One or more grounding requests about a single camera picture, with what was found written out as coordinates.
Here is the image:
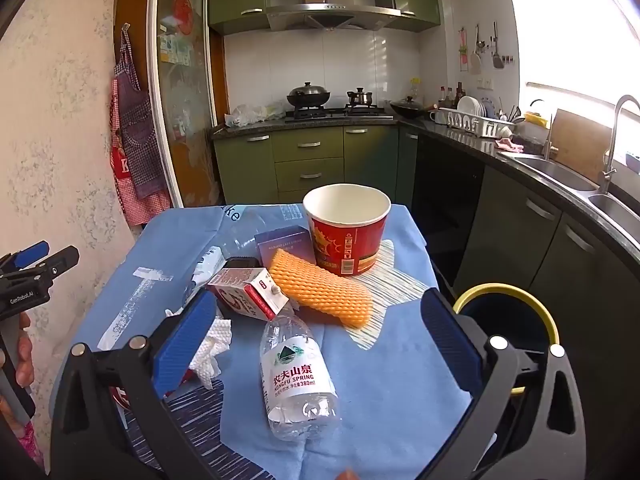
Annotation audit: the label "small white plastic bottle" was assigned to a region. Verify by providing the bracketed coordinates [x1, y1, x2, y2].
[182, 246, 227, 306]

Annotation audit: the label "clear plastic bag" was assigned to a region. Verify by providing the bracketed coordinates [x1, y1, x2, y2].
[223, 102, 286, 128]

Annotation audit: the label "white tissue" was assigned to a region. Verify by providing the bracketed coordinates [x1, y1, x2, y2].
[187, 316, 233, 391]

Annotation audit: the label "wooden cutting board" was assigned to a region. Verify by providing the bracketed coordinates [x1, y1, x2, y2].
[549, 108, 613, 183]

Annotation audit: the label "frosted glass sliding door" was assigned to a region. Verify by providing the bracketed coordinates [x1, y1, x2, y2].
[147, 0, 223, 208]

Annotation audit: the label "person's left hand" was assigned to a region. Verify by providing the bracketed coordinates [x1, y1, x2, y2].
[14, 312, 34, 389]

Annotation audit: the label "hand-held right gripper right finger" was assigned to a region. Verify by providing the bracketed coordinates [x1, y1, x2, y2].
[421, 287, 588, 480]

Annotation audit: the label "steel kitchen faucet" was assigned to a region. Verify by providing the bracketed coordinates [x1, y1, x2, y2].
[600, 94, 640, 196]

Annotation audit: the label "red paper bucket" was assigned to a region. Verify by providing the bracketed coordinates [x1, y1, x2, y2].
[302, 183, 392, 277]

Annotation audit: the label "green base cabinets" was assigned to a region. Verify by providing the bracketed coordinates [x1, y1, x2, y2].
[212, 125, 640, 411]

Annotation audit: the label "steel double sink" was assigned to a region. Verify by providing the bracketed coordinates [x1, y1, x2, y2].
[500, 152, 640, 241]

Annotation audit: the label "orange foam net sleeve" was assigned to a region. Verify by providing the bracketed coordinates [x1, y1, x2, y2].
[269, 247, 373, 330]

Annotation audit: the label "white hanging spatula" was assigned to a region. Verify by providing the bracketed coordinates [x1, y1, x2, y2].
[469, 25, 483, 73]

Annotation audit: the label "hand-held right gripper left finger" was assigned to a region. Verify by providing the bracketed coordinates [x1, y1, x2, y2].
[50, 289, 236, 480]

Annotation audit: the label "white dish rack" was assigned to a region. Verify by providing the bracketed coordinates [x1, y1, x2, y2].
[440, 107, 516, 140]

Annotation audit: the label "black pan with glass lid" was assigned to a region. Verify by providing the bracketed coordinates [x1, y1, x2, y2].
[389, 96, 426, 120]

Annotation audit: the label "row of condiment bottles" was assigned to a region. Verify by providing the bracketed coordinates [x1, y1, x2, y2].
[437, 82, 463, 108]

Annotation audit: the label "black lidded wok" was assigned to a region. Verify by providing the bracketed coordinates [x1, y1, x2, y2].
[286, 81, 332, 108]

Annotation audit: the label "red checkered apron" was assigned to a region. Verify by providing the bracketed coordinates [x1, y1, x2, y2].
[110, 77, 173, 227]

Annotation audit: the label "clear plastic water bottle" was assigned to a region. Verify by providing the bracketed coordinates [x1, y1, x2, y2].
[259, 310, 342, 442]

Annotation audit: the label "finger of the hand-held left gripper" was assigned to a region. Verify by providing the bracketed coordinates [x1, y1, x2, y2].
[0, 241, 50, 273]
[25, 246, 81, 284]

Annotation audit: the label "purple checkered apron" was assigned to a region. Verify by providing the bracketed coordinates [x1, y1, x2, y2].
[114, 25, 168, 200]

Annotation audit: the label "purple cardboard box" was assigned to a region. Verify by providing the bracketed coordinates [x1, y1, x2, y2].
[254, 227, 310, 267]

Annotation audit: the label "blue printed tablecloth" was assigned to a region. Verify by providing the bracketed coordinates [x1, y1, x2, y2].
[47, 203, 481, 480]

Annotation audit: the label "red and white milk carton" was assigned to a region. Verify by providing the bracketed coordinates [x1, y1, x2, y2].
[206, 267, 292, 322]

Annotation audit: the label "black gas stove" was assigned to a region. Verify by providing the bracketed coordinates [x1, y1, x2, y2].
[284, 105, 395, 122]

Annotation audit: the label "yellow-rimmed dark bin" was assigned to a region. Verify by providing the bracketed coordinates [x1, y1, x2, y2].
[452, 283, 560, 396]

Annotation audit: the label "black kitchen countertop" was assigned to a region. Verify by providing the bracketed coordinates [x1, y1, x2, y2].
[210, 115, 640, 281]

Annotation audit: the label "steel range hood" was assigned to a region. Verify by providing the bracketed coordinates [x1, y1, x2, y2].
[265, 4, 403, 31]

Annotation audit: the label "window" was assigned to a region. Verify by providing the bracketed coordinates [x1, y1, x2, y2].
[505, 0, 640, 126]

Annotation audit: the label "black hanging spatula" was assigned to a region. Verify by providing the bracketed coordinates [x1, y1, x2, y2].
[491, 22, 505, 70]

